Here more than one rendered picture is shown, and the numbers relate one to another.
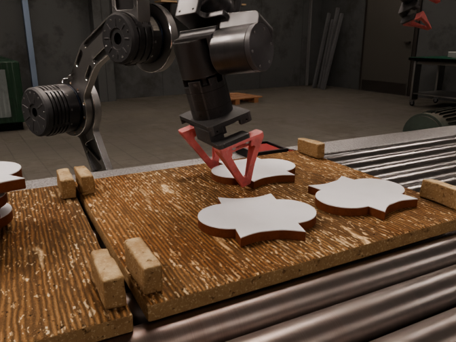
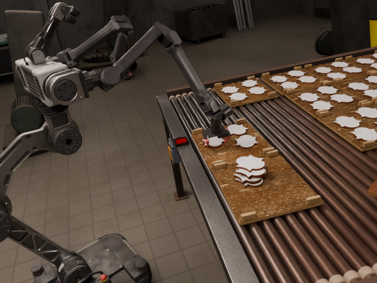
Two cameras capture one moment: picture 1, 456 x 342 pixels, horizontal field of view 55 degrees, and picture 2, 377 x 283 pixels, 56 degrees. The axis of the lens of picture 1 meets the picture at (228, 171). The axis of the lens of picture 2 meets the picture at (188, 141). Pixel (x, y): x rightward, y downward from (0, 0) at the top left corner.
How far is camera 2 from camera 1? 179 cm
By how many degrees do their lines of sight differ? 66
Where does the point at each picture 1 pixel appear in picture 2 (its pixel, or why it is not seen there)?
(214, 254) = (260, 147)
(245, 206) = (242, 141)
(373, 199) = (242, 128)
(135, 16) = (71, 126)
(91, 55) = (7, 167)
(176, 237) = (252, 151)
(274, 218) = (249, 139)
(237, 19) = (224, 106)
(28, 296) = (273, 163)
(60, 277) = (267, 160)
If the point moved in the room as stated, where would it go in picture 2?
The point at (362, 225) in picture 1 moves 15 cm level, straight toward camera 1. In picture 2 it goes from (250, 132) to (276, 136)
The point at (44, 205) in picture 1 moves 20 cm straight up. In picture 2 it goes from (230, 169) to (226, 132)
